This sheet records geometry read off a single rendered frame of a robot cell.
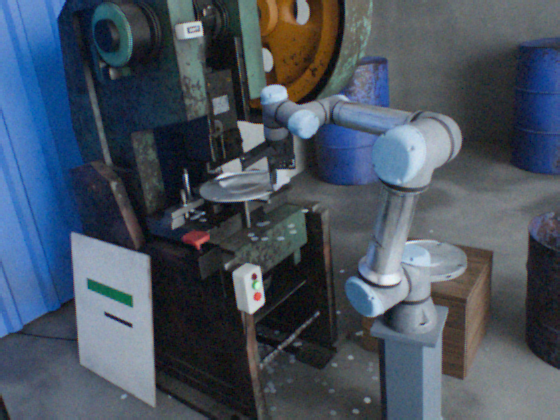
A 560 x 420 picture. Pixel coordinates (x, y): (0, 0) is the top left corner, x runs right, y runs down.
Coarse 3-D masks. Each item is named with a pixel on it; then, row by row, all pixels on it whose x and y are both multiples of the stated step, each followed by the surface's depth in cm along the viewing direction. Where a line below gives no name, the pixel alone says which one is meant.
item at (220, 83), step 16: (208, 80) 162; (224, 80) 167; (224, 96) 168; (224, 112) 169; (224, 128) 170; (192, 144) 172; (208, 144) 167; (224, 144) 167; (240, 144) 172; (208, 160) 170
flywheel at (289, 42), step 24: (264, 0) 182; (288, 0) 179; (312, 0) 174; (336, 0) 164; (264, 24) 185; (288, 24) 183; (312, 24) 177; (336, 24) 167; (288, 48) 187; (312, 48) 180; (336, 48) 172; (288, 72) 190; (312, 72) 180; (288, 96) 190
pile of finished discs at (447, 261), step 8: (424, 248) 203; (432, 248) 202; (440, 248) 201; (448, 248) 200; (456, 248) 199; (432, 256) 195; (440, 256) 194; (448, 256) 194; (456, 256) 194; (464, 256) 193; (432, 264) 189; (440, 264) 189; (448, 264) 189; (456, 264) 188; (464, 264) 187; (432, 272) 185; (440, 272) 184; (448, 272) 184; (456, 272) 183; (432, 280) 182; (440, 280) 182
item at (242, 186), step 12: (216, 180) 184; (228, 180) 182; (240, 180) 179; (252, 180) 177; (264, 180) 177; (204, 192) 173; (216, 192) 172; (228, 192) 170; (240, 192) 169; (252, 192) 167; (264, 192) 166
